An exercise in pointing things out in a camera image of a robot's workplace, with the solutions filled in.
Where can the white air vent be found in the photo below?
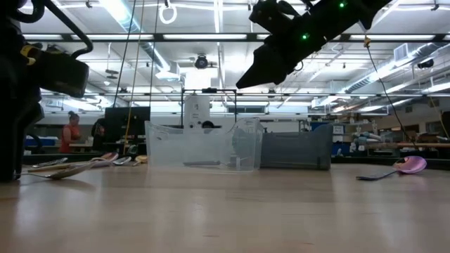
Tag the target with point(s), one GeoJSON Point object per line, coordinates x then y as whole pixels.
{"type": "Point", "coordinates": [400, 52]}

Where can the thin black stand frame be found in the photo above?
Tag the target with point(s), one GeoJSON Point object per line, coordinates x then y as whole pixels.
{"type": "Point", "coordinates": [209, 90]}

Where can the smoky dark plastic bin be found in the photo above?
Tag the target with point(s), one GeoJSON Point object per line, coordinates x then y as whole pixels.
{"type": "Point", "coordinates": [295, 151]}

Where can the blue storage bins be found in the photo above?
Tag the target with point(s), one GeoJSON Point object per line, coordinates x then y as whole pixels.
{"type": "Point", "coordinates": [38, 141]}

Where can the white teal equipment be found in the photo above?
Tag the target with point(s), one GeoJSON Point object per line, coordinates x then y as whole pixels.
{"type": "Point", "coordinates": [365, 137]}

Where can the black monitor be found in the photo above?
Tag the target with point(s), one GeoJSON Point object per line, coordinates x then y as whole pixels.
{"type": "Point", "coordinates": [126, 123]}

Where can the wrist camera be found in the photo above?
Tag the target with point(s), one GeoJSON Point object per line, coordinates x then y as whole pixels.
{"type": "Point", "coordinates": [59, 75]}
{"type": "Point", "coordinates": [267, 14]}

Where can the person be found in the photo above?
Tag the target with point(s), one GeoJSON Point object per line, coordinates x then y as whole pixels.
{"type": "Point", "coordinates": [70, 135]}
{"type": "Point", "coordinates": [98, 137]}

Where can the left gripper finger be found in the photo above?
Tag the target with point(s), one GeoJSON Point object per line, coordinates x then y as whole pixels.
{"type": "Point", "coordinates": [7, 151]}
{"type": "Point", "coordinates": [26, 137]}

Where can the black aluminium table frame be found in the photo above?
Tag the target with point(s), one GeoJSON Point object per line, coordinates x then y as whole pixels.
{"type": "Point", "coordinates": [386, 162]}

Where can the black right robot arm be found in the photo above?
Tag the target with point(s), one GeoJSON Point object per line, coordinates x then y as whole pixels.
{"type": "Point", "coordinates": [365, 10]}

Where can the blue cabinet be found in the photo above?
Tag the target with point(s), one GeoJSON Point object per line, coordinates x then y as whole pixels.
{"type": "Point", "coordinates": [318, 126]}

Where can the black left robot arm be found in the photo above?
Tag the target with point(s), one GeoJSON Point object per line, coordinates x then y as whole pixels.
{"type": "Point", "coordinates": [7, 21]}

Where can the round black ceiling camera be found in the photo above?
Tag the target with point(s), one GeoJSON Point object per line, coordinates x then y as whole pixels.
{"type": "Point", "coordinates": [201, 62]}

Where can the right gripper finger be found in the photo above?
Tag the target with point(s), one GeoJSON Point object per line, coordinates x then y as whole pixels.
{"type": "Point", "coordinates": [256, 65]}
{"type": "Point", "coordinates": [281, 65]}

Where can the black ceiling spotlight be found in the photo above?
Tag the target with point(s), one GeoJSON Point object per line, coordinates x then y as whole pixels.
{"type": "Point", "coordinates": [426, 64]}

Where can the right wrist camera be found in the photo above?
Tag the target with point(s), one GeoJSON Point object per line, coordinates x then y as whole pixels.
{"type": "Point", "coordinates": [267, 14]}

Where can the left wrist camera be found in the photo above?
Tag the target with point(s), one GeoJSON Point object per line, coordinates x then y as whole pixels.
{"type": "Point", "coordinates": [59, 75]}

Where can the white machine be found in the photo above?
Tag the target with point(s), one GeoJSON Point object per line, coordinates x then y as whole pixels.
{"type": "Point", "coordinates": [197, 109]}

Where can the black overhead beam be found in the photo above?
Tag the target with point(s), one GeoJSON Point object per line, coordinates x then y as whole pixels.
{"type": "Point", "coordinates": [253, 37]}

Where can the wooden workbench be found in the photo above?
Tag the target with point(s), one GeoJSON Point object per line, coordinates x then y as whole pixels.
{"type": "Point", "coordinates": [422, 144]}

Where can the clear plastic bin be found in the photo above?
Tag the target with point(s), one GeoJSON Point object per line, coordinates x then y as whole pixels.
{"type": "Point", "coordinates": [218, 140]}
{"type": "Point", "coordinates": [168, 154]}

